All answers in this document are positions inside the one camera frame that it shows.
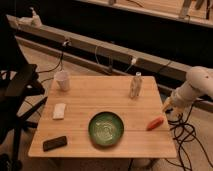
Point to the black office chair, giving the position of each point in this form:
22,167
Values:
18,79

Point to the green round plate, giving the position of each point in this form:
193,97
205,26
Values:
105,129

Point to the white spray bottle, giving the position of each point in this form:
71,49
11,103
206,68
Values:
34,20

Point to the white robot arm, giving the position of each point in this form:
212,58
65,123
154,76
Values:
199,82

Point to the clear plastic bottle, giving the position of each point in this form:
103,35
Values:
135,86

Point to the black rectangular remote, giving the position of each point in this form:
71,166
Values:
54,143

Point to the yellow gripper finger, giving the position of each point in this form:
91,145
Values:
166,105

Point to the wooden table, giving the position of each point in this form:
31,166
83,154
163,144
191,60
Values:
89,95

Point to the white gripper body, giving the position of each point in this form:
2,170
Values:
182,96

